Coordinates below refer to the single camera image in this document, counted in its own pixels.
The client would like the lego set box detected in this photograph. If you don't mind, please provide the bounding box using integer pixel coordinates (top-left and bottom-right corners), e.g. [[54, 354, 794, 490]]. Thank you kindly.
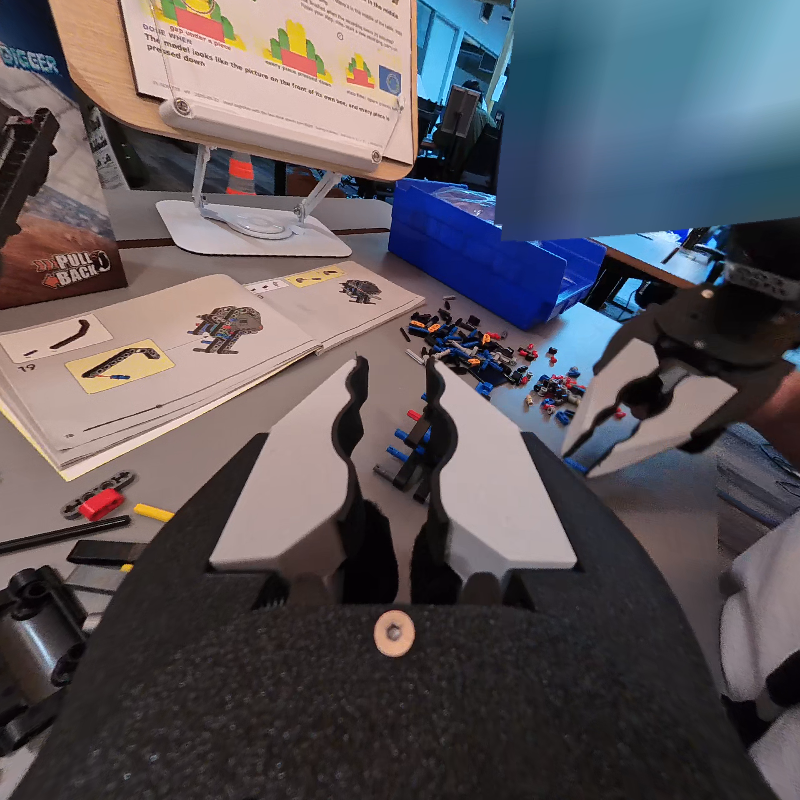
[[0, 0, 130, 311]]

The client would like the person's white shirt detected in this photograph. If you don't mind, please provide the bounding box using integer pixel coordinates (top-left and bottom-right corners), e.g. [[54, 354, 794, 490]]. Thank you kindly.
[[717, 531, 800, 800]]

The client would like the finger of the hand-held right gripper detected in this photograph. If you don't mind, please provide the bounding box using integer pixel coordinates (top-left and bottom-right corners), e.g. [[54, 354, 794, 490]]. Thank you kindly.
[[560, 337, 663, 461], [585, 369, 740, 480]]

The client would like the clear plastic bag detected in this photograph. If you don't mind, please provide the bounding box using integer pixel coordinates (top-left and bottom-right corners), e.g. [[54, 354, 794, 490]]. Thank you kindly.
[[437, 187, 502, 227]]

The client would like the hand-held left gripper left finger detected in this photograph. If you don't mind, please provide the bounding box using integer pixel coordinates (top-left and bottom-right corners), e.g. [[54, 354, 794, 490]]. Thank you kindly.
[[208, 355, 400, 605]]

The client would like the lego instruction booklet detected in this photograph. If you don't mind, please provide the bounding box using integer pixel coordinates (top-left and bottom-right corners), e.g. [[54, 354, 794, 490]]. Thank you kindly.
[[0, 261, 428, 483]]

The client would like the cluster of red blue connectors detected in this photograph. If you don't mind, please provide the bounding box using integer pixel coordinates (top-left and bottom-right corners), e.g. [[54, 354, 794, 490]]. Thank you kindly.
[[524, 344, 590, 428]]

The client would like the instruction sheet board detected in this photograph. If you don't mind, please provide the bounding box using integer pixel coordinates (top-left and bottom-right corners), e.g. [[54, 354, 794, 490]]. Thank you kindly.
[[49, 0, 421, 183]]

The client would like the red connector on grey beam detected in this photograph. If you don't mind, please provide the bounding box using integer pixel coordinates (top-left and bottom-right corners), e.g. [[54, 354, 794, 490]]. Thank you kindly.
[[61, 470, 137, 521]]

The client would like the background table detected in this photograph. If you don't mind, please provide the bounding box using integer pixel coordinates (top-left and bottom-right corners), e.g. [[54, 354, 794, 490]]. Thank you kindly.
[[590, 231, 733, 308]]

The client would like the blue plastic bin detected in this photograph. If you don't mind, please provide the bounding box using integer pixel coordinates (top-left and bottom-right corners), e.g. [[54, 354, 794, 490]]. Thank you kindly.
[[387, 178, 608, 333]]

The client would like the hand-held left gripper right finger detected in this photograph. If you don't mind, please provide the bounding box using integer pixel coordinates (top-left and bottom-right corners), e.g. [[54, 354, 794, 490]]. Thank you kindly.
[[409, 357, 579, 605]]

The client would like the orange traffic cone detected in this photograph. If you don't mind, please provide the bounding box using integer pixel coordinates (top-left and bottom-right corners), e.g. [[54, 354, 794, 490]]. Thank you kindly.
[[225, 156, 258, 197]]

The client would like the pile of small lego pins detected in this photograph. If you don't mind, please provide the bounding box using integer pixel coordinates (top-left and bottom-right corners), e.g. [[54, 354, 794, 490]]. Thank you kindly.
[[400, 297, 540, 399]]

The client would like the person's right forearm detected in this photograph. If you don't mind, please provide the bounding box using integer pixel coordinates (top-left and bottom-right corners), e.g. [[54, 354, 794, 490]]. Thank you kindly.
[[747, 369, 800, 470]]

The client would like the pile of assorted lego beams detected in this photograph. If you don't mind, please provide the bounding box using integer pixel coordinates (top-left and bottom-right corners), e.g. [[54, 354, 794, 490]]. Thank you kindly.
[[0, 514, 154, 758]]

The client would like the lego motor chassis assembly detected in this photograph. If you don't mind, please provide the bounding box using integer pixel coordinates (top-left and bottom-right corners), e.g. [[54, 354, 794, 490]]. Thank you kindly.
[[374, 390, 452, 505]]

